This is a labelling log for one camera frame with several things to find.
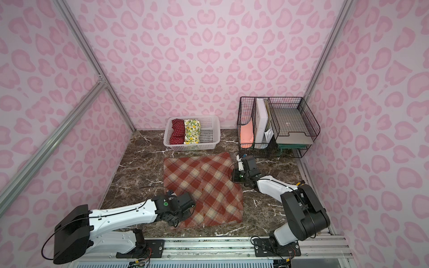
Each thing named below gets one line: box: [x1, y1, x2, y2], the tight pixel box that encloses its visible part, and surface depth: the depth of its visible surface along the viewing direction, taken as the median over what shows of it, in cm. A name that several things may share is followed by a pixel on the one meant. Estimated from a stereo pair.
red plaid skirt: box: [163, 151, 244, 229], surface depth 92 cm
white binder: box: [254, 98, 269, 144], surface depth 97 cm
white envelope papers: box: [264, 128, 275, 143], surface depth 97 cm
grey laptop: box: [273, 107, 314, 145], surface depth 94 cm
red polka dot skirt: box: [169, 118, 186, 145], surface depth 112 cm
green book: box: [278, 144, 308, 152], surface depth 100 cm
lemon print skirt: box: [183, 118, 202, 145], surface depth 112 cm
